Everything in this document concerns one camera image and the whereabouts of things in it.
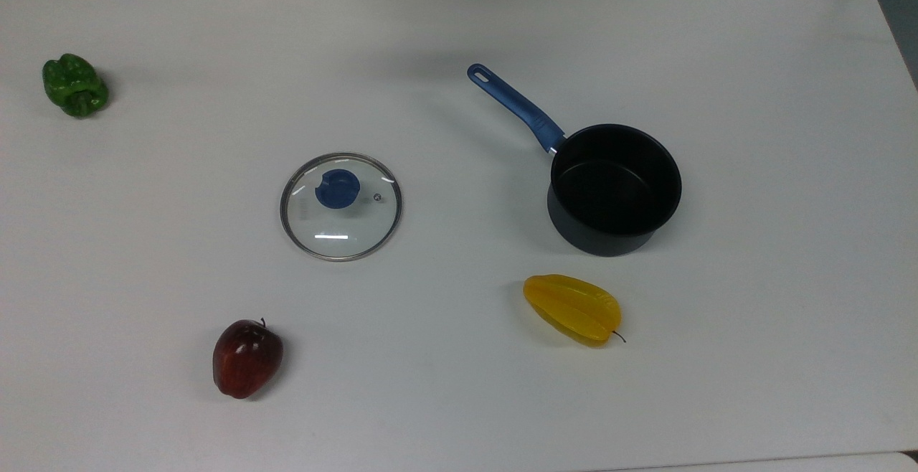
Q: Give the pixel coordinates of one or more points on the green bell pepper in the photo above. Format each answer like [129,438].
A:
[73,85]

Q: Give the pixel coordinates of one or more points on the yellow starfruit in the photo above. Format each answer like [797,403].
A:
[571,308]

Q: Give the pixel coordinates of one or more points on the red apple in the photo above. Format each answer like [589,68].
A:
[246,358]

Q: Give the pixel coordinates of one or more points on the glass lid with blue knob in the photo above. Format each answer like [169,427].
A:
[340,206]

